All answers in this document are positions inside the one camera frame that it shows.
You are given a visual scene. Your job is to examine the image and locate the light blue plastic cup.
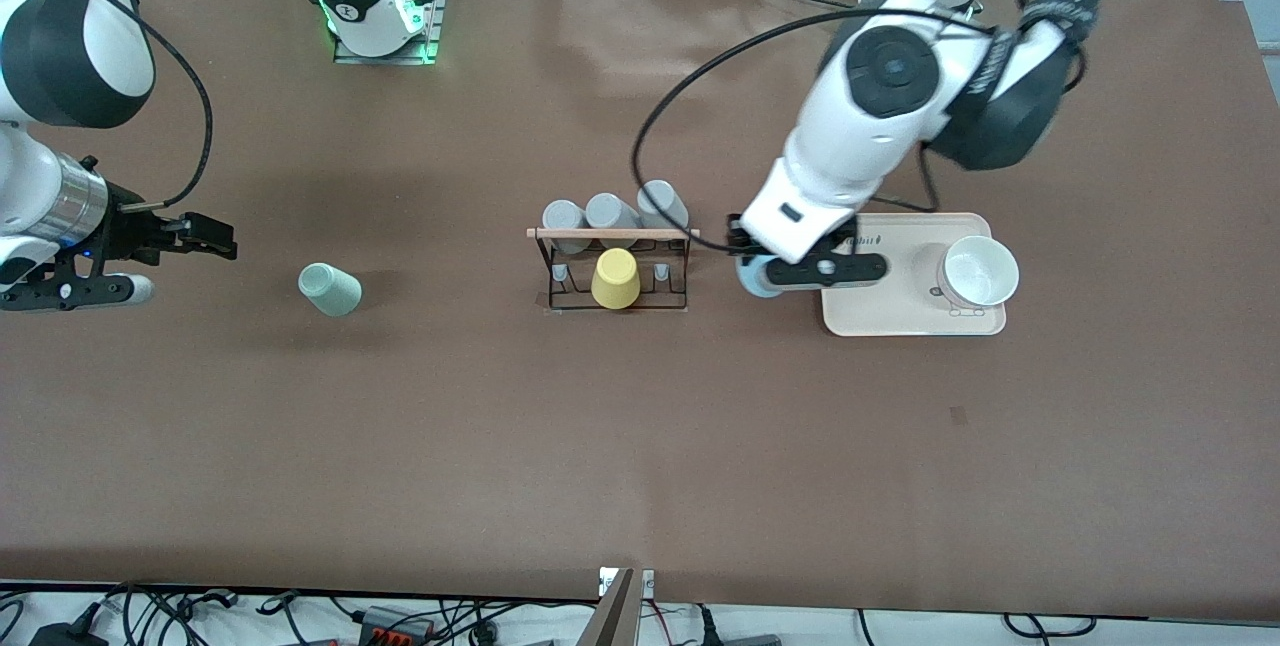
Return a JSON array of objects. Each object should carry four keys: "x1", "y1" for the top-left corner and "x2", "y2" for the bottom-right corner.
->
[{"x1": 736, "y1": 254, "x2": 787, "y2": 300}]

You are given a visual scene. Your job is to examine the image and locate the pale green plastic cup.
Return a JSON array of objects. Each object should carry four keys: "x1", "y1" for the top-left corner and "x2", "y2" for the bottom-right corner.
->
[{"x1": 297, "y1": 262, "x2": 363, "y2": 318}]

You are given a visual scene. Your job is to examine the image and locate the grey plastic cup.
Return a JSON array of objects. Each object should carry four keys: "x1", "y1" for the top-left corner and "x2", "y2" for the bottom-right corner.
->
[
  {"x1": 585, "y1": 192, "x2": 641, "y2": 247},
  {"x1": 542, "y1": 200, "x2": 591, "y2": 255},
  {"x1": 637, "y1": 180, "x2": 690, "y2": 232}
]

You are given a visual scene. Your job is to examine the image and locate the beige rabbit print tray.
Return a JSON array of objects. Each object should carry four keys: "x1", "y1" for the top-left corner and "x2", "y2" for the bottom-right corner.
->
[{"x1": 820, "y1": 213, "x2": 1007, "y2": 338}]

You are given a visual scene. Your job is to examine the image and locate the yellow plastic cup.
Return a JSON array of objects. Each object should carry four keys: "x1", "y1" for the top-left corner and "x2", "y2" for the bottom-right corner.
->
[{"x1": 591, "y1": 247, "x2": 641, "y2": 310}]

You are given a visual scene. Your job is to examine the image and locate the white ceramic bowl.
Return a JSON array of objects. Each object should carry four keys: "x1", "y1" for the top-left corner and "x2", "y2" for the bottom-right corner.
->
[{"x1": 937, "y1": 235, "x2": 1021, "y2": 312}]

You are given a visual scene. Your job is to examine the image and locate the black power adapter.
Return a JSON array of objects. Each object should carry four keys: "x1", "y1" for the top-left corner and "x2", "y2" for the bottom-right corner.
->
[{"x1": 28, "y1": 619, "x2": 111, "y2": 646}]

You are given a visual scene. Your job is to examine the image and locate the grey connector box orange levers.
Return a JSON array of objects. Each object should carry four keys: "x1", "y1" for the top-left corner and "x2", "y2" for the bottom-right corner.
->
[{"x1": 358, "y1": 604, "x2": 438, "y2": 646}]

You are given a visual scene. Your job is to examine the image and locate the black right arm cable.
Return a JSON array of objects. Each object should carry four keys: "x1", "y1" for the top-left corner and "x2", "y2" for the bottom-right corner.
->
[{"x1": 120, "y1": 0, "x2": 214, "y2": 212}]

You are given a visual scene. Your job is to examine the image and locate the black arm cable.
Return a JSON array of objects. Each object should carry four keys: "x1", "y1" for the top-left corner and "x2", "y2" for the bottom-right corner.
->
[
  {"x1": 120, "y1": 0, "x2": 214, "y2": 212},
  {"x1": 632, "y1": 0, "x2": 1086, "y2": 252}
]

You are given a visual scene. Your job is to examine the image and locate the black wire cup rack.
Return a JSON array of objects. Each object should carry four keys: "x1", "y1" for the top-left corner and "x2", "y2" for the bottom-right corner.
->
[{"x1": 526, "y1": 226, "x2": 701, "y2": 314}]

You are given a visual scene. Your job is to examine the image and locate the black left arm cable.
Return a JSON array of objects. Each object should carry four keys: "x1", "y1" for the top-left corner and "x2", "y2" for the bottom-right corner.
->
[{"x1": 632, "y1": 0, "x2": 1086, "y2": 252}]

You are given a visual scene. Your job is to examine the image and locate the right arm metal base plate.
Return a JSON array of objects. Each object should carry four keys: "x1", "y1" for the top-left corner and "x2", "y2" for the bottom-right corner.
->
[{"x1": 333, "y1": 0, "x2": 448, "y2": 66}]

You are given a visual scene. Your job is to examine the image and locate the grey camera mount wedge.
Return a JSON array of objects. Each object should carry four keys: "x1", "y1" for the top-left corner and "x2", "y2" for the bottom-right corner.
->
[{"x1": 575, "y1": 566, "x2": 656, "y2": 646}]

